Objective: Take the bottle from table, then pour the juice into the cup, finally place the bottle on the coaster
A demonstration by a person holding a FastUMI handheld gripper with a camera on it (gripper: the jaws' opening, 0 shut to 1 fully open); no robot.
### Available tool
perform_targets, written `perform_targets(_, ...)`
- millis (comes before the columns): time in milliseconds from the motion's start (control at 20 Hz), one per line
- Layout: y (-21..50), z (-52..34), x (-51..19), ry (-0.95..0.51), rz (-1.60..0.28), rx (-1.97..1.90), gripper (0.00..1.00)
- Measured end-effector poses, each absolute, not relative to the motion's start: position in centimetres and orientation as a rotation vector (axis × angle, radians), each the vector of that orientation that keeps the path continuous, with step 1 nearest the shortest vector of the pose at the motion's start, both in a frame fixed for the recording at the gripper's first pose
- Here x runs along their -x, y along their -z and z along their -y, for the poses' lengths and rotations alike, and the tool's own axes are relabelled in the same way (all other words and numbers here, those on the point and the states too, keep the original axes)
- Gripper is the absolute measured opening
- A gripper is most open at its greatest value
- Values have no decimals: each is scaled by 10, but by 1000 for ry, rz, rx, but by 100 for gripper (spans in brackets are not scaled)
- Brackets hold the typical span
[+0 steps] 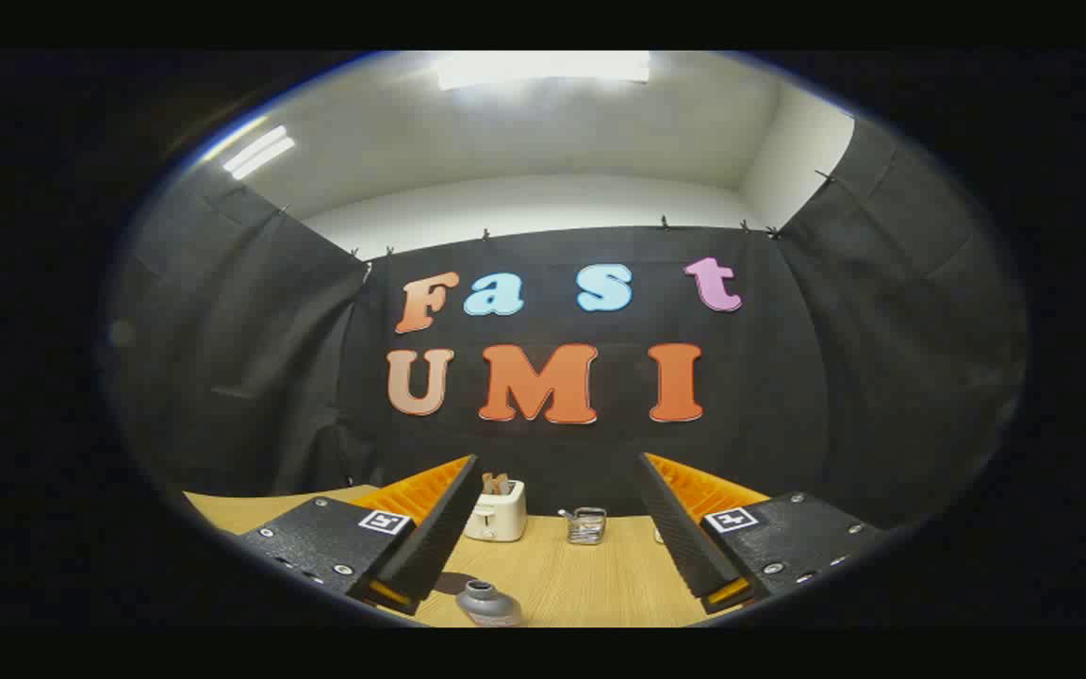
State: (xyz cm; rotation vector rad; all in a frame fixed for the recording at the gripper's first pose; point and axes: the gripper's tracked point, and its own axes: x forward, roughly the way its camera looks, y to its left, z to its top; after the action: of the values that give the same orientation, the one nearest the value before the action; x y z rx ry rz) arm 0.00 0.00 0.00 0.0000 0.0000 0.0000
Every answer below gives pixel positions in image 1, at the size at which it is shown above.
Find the toast slices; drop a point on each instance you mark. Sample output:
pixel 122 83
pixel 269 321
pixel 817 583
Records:
pixel 495 484

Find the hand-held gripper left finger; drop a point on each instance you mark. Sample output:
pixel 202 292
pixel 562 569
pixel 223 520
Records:
pixel 430 547

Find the wooden table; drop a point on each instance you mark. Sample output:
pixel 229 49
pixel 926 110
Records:
pixel 590 585

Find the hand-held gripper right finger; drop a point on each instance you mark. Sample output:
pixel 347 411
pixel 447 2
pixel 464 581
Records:
pixel 684 538

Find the ceiling tube light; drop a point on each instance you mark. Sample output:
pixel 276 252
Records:
pixel 258 153

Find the dark brown round coaster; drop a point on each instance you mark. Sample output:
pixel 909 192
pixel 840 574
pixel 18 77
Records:
pixel 449 583

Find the white toaster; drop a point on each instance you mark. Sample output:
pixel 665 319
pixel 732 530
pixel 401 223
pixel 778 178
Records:
pixel 496 519

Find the silver juice bottle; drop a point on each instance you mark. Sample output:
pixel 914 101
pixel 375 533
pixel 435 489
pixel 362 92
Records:
pixel 489 605

